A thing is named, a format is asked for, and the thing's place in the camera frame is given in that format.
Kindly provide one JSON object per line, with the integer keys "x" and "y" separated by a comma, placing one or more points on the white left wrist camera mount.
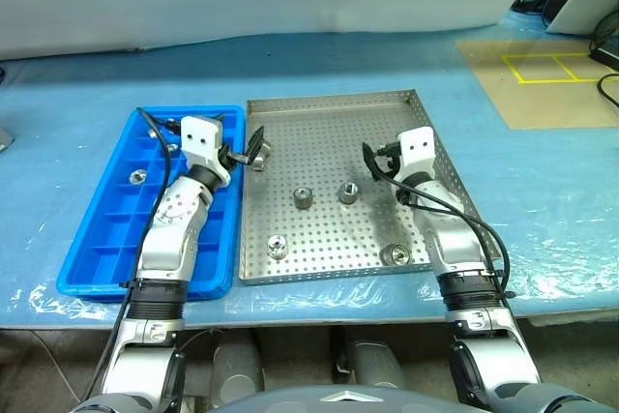
{"x": 200, "y": 135}

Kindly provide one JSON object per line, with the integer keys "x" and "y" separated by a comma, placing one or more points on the grey robot torso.
{"x": 338, "y": 405}

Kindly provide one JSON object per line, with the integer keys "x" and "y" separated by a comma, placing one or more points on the grey rounded cylinder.
{"x": 237, "y": 369}
{"x": 377, "y": 364}

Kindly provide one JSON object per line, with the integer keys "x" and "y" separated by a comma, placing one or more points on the grey metal object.
{"x": 5, "y": 139}

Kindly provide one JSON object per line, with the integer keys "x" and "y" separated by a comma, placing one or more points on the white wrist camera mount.
{"x": 416, "y": 147}
{"x": 200, "y": 135}

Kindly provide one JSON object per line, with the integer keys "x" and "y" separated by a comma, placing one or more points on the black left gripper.
{"x": 236, "y": 157}

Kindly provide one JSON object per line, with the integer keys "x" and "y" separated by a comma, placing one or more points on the black flat device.
{"x": 609, "y": 59}

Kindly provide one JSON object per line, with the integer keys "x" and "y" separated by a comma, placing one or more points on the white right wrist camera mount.
{"x": 416, "y": 147}

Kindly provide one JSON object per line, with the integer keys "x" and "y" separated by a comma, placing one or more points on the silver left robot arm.
{"x": 169, "y": 210}

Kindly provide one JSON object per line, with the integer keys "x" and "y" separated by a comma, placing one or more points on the blue compartment tray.
{"x": 111, "y": 219}

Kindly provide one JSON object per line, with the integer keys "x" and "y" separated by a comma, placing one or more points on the perforated metal tray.
{"x": 329, "y": 142}

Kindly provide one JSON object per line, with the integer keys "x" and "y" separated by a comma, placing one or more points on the blue plastic table cover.
{"x": 338, "y": 60}

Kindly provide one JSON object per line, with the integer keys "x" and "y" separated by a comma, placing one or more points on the brown cardboard mat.
{"x": 532, "y": 103}

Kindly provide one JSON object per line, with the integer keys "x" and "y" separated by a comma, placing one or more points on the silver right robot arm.
{"x": 454, "y": 239}

